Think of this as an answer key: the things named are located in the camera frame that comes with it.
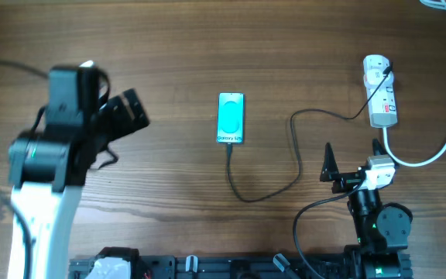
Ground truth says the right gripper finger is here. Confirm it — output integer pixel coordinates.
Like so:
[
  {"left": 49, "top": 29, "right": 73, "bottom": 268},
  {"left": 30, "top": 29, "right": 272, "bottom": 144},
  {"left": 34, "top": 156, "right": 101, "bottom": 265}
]
[
  {"left": 320, "top": 143, "right": 339, "bottom": 182},
  {"left": 372, "top": 139, "right": 400, "bottom": 168}
]

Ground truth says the black USB charging cable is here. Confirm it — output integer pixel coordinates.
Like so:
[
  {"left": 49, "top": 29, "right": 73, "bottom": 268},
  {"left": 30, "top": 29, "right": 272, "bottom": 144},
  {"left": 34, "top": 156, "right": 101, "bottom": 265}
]
[{"left": 225, "top": 61, "right": 396, "bottom": 204}]

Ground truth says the smartphone with blue screen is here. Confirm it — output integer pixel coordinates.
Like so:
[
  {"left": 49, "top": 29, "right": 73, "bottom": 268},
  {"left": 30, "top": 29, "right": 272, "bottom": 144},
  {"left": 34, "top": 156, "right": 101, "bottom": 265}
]
[{"left": 216, "top": 92, "right": 245, "bottom": 143}]

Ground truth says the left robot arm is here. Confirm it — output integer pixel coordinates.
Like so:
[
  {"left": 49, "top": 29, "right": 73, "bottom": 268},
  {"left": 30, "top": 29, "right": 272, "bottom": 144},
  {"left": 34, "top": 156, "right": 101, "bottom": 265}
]
[{"left": 7, "top": 61, "right": 149, "bottom": 278}]

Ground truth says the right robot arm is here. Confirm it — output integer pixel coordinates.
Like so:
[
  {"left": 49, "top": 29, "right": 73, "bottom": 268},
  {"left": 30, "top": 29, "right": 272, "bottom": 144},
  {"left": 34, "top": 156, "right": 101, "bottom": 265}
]
[{"left": 320, "top": 139, "right": 413, "bottom": 279}]

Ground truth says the white charger plug adapter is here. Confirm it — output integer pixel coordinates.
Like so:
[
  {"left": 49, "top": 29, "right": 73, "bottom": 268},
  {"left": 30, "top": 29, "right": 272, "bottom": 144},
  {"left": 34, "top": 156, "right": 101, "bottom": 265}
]
[{"left": 363, "top": 54, "right": 394, "bottom": 89}]

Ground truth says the white power strip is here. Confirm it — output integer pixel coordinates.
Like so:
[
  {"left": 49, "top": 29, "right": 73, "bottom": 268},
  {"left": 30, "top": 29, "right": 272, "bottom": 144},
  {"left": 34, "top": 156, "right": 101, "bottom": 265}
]
[{"left": 365, "top": 62, "right": 398, "bottom": 129}]

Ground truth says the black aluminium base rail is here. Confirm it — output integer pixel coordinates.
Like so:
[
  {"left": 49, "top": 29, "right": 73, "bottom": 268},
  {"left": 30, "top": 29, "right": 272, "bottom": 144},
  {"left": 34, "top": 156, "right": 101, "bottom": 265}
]
[{"left": 67, "top": 253, "right": 413, "bottom": 279}]

